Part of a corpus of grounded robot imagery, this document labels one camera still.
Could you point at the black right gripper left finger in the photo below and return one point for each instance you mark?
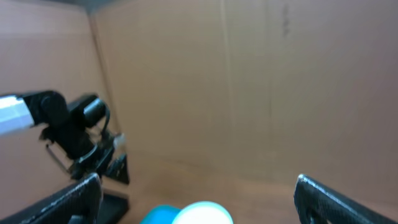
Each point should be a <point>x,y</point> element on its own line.
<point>78,203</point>

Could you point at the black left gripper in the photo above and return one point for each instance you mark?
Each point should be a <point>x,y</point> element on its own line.
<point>88,142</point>

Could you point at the light blue plate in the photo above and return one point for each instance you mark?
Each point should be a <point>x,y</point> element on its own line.
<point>203,212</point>

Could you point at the black plastic tray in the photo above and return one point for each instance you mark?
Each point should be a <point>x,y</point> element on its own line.
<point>113,207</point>

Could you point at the teal plastic serving tray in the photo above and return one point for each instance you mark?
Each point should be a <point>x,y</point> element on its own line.
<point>161,214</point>

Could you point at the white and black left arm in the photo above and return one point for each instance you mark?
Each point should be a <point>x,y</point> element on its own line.
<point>24,111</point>

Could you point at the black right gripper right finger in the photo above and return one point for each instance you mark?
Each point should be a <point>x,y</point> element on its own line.
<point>317,203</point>

